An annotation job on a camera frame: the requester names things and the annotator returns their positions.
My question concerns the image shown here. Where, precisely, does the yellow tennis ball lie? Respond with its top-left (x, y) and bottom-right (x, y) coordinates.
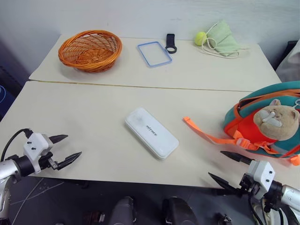
top-left (194, 31), bottom-right (208, 46)

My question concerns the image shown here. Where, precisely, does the orange wicker basket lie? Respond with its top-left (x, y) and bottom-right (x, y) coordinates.
top-left (58, 30), bottom-right (123, 73)

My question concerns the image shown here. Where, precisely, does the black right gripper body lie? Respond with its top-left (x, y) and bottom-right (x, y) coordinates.
top-left (238, 172), bottom-right (261, 195)

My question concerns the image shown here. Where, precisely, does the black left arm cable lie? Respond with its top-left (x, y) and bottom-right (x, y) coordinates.
top-left (0, 128), bottom-right (34, 162)

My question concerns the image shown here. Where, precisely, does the beige plush cat toy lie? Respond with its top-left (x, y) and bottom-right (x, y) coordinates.
top-left (253, 98), bottom-right (300, 142)

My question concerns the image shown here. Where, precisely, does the white plastic case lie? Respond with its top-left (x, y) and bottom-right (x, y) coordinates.
top-left (124, 107), bottom-right (180, 161)

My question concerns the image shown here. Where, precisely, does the clear lid with blue rim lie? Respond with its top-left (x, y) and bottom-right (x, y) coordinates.
top-left (136, 41), bottom-right (173, 69)

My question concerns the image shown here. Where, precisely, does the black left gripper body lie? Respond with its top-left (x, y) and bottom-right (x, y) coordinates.
top-left (38, 135), bottom-right (59, 171)

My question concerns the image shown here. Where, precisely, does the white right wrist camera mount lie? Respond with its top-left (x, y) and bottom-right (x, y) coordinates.
top-left (247, 159), bottom-right (276, 200)

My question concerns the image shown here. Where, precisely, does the dark rounded shape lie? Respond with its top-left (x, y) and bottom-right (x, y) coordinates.
top-left (162, 196), bottom-right (199, 225)
top-left (109, 196), bottom-right (138, 225)

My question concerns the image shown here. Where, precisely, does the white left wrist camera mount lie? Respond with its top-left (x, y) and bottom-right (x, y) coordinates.
top-left (22, 133), bottom-right (50, 173)

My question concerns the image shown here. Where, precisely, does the black strap with ring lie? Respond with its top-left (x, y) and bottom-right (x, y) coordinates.
top-left (165, 33), bottom-right (178, 55)

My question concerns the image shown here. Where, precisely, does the green drawstring cloth bag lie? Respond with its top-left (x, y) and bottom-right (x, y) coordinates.
top-left (206, 20), bottom-right (242, 57)

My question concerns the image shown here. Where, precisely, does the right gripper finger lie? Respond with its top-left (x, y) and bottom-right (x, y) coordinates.
top-left (208, 172), bottom-right (242, 192)
top-left (220, 150), bottom-right (253, 165)

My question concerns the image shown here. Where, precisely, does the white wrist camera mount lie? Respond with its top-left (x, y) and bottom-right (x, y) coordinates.
top-left (247, 159), bottom-right (276, 200)
top-left (22, 133), bottom-right (50, 173)

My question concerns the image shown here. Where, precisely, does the teal and orange backpack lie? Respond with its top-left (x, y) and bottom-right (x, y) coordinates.
top-left (183, 80), bottom-right (300, 166)

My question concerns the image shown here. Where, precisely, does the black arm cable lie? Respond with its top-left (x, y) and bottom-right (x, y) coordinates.
top-left (247, 194), bottom-right (293, 225)
top-left (0, 128), bottom-right (34, 162)

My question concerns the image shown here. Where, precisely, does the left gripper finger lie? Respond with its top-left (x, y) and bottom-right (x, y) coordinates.
top-left (56, 151), bottom-right (83, 171)
top-left (50, 134), bottom-right (69, 144)

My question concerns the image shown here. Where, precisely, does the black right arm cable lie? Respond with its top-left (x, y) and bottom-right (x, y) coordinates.
top-left (247, 194), bottom-right (293, 225)

